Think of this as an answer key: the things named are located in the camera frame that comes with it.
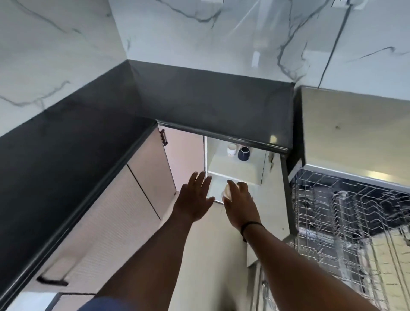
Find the black wristband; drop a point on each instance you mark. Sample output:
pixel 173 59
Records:
pixel 251 223

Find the dark blue mug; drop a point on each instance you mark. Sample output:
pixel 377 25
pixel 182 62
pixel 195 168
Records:
pixel 244 153

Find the silver dishwasher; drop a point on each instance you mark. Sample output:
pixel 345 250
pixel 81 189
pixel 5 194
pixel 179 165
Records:
pixel 352 128

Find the pink base cabinet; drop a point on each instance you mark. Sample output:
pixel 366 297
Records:
pixel 150 179

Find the small white cup top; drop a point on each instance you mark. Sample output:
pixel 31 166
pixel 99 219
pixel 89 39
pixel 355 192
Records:
pixel 231 149

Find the person's left forearm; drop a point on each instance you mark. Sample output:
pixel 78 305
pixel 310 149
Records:
pixel 147 269

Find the person's right hand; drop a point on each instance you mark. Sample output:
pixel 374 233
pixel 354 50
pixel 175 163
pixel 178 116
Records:
pixel 241 208

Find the metal cabinet door hinge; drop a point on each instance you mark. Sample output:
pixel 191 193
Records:
pixel 271 158

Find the person's left hand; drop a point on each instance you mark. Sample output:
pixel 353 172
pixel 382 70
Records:
pixel 192 202

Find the small white cup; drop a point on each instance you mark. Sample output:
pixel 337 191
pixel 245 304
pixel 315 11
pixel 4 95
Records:
pixel 226 193
pixel 231 149

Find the person's blue shirt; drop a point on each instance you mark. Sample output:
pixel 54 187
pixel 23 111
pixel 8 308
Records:
pixel 105 304

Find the person's right forearm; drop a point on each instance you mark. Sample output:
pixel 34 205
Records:
pixel 288 275

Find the white cabinet shelf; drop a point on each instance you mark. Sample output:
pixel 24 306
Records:
pixel 233 177

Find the white wall socket with plug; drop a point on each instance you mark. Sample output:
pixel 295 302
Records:
pixel 357 2

